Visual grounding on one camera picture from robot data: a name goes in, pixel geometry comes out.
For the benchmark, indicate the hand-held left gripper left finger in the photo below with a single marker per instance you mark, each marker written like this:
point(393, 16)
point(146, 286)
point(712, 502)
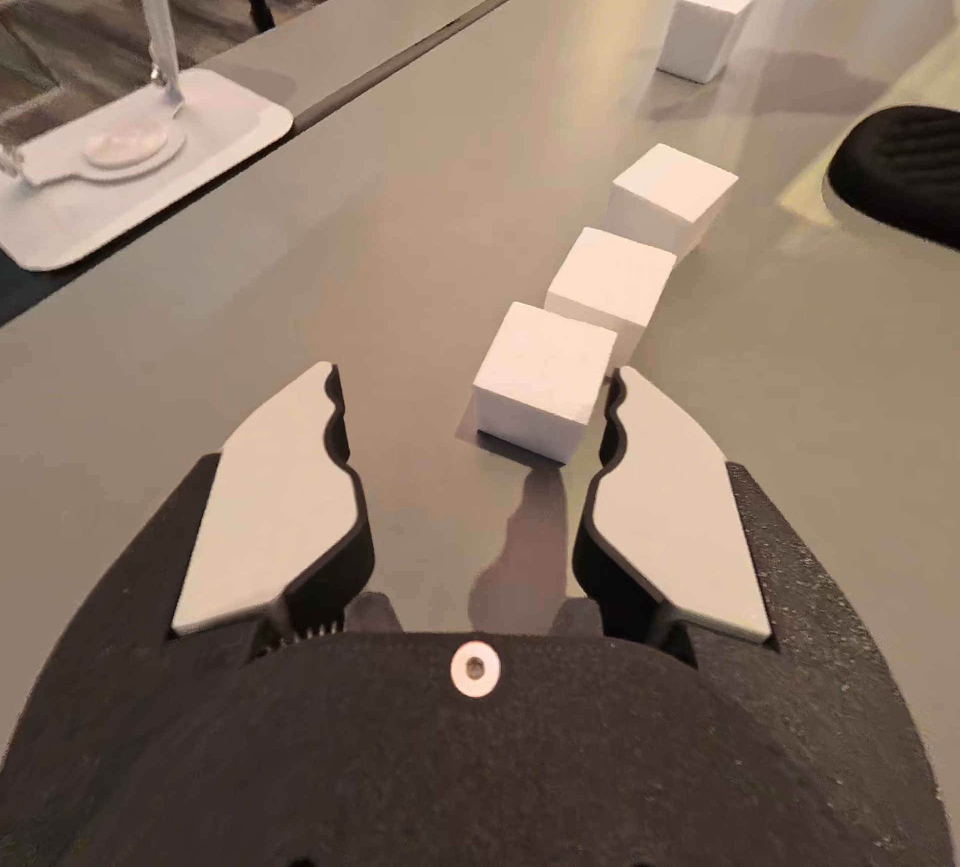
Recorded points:
point(277, 507)

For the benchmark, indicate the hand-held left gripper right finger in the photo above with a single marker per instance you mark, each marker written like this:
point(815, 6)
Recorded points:
point(675, 507)

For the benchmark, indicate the white hard foam cube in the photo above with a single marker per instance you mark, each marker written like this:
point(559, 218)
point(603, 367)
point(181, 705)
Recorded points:
point(667, 192)
point(611, 274)
point(705, 27)
point(540, 372)

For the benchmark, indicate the black padded wrist rest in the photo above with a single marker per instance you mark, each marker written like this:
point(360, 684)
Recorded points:
point(907, 169)

